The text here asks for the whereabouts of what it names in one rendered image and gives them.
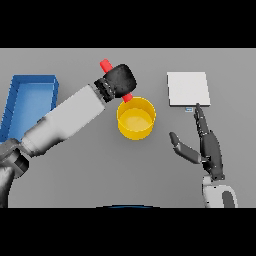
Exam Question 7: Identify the yellow bowl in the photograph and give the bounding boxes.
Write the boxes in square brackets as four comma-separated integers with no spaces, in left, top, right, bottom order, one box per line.
[116,96,157,141]

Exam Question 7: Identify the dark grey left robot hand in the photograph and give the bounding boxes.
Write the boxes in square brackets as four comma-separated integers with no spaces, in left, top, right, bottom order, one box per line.
[92,63,138,104]

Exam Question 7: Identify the pale square measuring scale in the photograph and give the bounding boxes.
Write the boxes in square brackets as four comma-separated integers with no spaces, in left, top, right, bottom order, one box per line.
[166,71,212,113]

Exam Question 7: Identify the blue tray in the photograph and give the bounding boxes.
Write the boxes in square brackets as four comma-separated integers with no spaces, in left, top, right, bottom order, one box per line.
[0,74,60,144]

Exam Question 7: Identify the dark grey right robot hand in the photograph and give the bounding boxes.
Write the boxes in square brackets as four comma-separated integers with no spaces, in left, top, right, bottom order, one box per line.
[168,102,226,182]

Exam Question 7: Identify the red beaker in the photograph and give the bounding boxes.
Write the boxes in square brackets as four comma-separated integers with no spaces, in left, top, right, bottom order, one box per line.
[99,58,134,104]

